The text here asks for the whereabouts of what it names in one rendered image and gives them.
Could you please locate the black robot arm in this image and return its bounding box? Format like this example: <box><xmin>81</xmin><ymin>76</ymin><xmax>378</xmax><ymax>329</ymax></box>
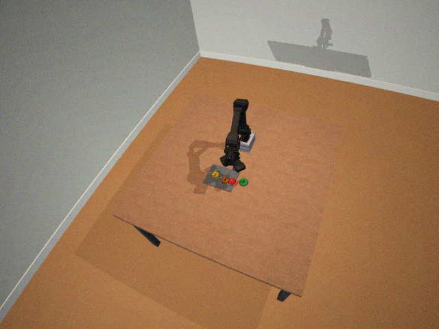
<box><xmin>220</xmin><ymin>99</ymin><xmax>252</xmax><ymax>167</ymax></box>

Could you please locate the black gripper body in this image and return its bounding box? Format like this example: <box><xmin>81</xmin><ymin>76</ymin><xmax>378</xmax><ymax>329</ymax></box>
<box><xmin>224</xmin><ymin>150</ymin><xmax>246</xmax><ymax>172</ymax></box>

